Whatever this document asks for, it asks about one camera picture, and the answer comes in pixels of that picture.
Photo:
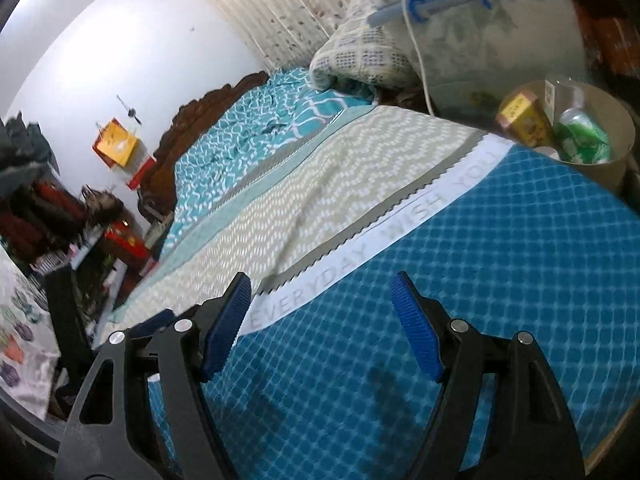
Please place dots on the orange plastic bag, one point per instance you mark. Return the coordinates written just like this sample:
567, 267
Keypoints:
611, 44

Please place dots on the pink paper cup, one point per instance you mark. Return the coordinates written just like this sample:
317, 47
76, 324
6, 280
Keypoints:
547, 151

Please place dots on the yellow red wall calendar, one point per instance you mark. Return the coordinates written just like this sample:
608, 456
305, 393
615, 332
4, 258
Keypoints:
123, 153

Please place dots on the red gift box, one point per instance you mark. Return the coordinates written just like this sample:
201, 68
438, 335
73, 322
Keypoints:
125, 245

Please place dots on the beige round trash bin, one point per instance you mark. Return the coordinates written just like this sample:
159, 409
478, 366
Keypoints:
613, 118

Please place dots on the clear storage bin blue handle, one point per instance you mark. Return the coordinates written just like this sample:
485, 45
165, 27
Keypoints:
472, 53

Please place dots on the checkered grey pillow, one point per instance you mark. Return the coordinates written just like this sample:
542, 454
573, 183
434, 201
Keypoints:
362, 53

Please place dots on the clear plastic bottle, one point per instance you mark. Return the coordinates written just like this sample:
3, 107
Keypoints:
561, 94

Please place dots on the hanging keys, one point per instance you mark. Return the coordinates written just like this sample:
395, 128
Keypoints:
131, 112

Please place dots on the patterned blue bed cover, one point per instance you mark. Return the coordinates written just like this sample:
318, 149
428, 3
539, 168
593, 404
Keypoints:
321, 199

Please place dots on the green crushed can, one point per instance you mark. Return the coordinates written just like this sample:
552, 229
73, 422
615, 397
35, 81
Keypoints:
580, 139

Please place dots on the carved wooden headboard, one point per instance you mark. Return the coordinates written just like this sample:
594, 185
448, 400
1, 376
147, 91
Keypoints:
157, 193

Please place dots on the white floral hanging cloth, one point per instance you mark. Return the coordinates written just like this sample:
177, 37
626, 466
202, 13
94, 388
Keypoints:
29, 351

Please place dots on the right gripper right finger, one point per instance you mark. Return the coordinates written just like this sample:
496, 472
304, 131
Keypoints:
530, 433

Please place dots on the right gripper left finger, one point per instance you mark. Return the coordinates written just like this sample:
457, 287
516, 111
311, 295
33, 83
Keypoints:
141, 411

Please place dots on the brown handbag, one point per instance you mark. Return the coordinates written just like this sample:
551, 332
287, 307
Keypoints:
103, 207

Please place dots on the metal storage shelf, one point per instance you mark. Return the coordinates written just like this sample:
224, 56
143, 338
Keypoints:
43, 220

